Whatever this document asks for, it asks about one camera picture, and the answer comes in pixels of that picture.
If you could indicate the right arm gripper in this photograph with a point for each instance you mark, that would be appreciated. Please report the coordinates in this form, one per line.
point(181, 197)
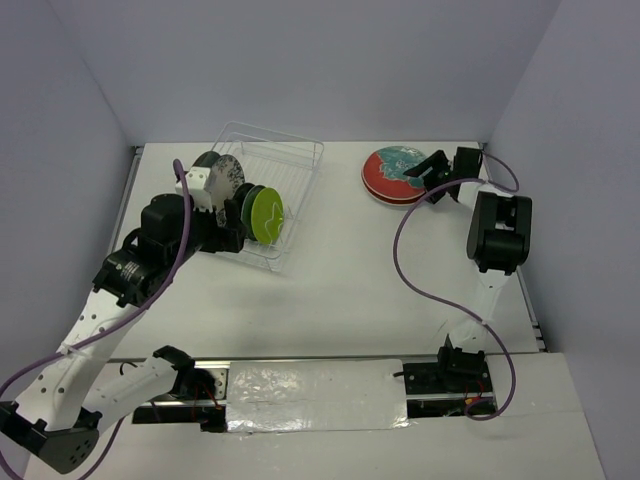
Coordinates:
point(437, 160)

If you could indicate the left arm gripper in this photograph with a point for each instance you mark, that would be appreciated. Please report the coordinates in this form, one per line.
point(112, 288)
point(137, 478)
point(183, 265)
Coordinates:
point(228, 239)

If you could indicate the dark green patterned plate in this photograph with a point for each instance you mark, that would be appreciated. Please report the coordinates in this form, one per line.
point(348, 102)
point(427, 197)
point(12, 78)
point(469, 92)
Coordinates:
point(251, 198)

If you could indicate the lime green plate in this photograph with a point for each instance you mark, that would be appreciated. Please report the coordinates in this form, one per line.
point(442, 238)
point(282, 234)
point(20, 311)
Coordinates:
point(268, 216)

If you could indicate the blue floral white plate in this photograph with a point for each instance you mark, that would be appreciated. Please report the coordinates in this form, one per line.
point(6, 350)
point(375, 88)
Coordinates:
point(227, 175)

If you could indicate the black plate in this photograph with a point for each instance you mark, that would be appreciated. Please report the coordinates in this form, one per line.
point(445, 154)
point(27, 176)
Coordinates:
point(240, 197)

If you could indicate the dark teal speckled plate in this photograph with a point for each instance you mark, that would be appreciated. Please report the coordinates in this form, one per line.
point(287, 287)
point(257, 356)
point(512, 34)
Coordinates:
point(206, 160)

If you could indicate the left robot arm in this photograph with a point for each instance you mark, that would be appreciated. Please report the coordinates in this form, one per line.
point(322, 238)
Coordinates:
point(61, 415)

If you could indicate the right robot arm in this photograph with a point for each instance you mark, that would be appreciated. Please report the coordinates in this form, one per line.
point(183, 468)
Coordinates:
point(498, 242)

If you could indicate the silver foil tape sheet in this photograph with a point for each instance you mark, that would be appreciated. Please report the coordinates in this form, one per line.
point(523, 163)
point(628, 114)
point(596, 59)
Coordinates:
point(313, 396)

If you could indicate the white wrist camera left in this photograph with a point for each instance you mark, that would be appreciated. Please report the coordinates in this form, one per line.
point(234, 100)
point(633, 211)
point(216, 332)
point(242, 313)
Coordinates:
point(198, 184)

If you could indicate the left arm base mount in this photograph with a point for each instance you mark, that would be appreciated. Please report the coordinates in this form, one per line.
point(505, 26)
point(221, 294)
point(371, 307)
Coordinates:
point(198, 395)

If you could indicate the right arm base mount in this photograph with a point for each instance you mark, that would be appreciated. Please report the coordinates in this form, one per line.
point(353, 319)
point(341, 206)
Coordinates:
point(455, 382)

